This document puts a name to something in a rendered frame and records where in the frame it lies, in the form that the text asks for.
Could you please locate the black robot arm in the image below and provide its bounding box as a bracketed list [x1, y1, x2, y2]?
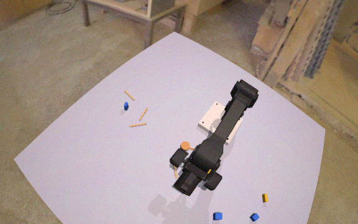
[174, 79, 259, 196]

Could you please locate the yellow rectangular block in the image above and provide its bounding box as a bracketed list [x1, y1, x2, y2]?
[262, 194, 268, 203]

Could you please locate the round wooden button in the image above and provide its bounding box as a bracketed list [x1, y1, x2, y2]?
[180, 141, 190, 151]

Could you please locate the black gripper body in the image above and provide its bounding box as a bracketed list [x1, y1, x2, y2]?
[170, 148, 222, 190]

